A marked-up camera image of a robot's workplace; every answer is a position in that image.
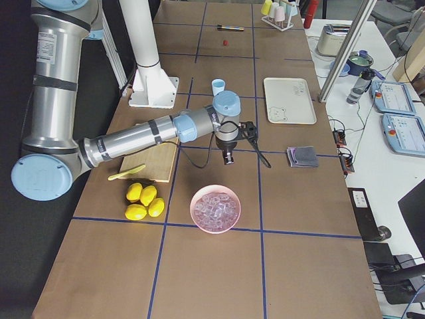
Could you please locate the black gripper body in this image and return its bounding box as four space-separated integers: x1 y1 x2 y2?
215 137 237 158

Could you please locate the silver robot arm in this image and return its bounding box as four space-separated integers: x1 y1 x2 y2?
11 1 241 201

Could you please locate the pink bowl of ice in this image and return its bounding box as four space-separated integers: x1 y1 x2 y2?
190 185 241 235

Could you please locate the light blue plastic cup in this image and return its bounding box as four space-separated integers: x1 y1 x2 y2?
211 78 226 96

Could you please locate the white cup rack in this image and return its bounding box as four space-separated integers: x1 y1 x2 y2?
260 0 299 31

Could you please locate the yellow cup on rack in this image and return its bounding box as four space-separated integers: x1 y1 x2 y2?
260 0 273 16

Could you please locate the pink cup on rack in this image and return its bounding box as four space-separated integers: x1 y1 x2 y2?
268 2 286 23

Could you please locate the wooden cutting board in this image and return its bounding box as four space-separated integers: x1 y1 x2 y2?
120 138 177 183

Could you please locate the grey folded cloth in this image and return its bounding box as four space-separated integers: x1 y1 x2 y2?
287 146 319 168

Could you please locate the cream bear tray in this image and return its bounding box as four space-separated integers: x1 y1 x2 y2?
263 77 317 125

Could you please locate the yellow lemon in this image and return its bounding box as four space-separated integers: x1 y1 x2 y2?
147 197 165 217
125 203 147 221
126 183 143 203
139 185 157 207

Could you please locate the yellow plastic knife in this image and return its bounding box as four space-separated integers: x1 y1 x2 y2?
108 164 145 181

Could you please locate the steel muddler black tip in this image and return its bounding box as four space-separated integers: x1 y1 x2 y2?
216 25 245 32

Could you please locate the blue bowl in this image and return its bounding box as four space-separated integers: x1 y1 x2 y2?
329 60 351 78

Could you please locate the red bottle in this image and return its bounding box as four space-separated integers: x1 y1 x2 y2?
303 0 320 29

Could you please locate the silver toaster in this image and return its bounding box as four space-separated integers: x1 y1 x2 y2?
317 24 351 56

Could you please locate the clear water bottle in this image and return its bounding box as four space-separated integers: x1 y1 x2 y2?
346 68 375 104

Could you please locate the blue teach pendant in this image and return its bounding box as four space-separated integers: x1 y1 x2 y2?
371 80 416 116
381 113 424 157

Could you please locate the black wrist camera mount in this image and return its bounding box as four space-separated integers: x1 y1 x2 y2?
240 121 272 168

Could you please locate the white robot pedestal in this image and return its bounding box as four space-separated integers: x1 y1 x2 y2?
120 0 179 109

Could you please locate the aluminium frame post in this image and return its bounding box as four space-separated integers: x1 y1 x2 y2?
318 0 377 103

